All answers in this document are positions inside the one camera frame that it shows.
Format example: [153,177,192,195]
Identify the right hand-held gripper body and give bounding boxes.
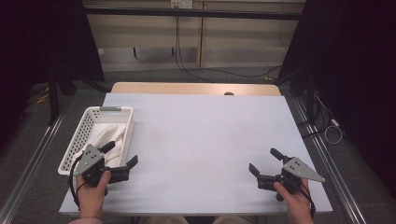
[256,156,326,194]

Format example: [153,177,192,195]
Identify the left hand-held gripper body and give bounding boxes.
[73,143,131,188]

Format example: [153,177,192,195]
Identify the white baby shirt chick print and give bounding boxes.
[72,122,129,169]

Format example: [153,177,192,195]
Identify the white perforated plastic basket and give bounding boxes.
[57,105,135,176]

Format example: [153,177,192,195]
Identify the person's right hand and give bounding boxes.
[273,178,313,217]

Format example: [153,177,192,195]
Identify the person's left hand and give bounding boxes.
[75,170,112,217]

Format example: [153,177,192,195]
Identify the person's right leg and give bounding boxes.
[213,214,260,224]

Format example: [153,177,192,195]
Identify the black metal stand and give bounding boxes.
[274,66,316,122]
[46,66,110,127]

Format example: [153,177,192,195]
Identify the dark curtain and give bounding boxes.
[278,0,396,200]
[0,0,106,147]

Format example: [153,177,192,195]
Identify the black horizontal bar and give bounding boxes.
[83,7,304,21]

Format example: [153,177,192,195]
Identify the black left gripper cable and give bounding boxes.
[68,153,87,210]

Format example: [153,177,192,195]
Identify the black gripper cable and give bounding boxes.
[68,153,87,210]
[298,183,317,218]

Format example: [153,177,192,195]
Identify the metal floor rail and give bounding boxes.
[292,96,368,224]
[0,105,68,224]

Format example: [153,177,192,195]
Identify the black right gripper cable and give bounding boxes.
[298,183,317,218]

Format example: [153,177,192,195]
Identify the white cable with adapter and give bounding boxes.
[314,92,344,145]

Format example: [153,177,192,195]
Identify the yellow floor cable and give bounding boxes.
[35,87,50,105]

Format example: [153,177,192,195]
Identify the black wall cable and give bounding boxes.
[175,7,216,83]
[178,55,283,78]

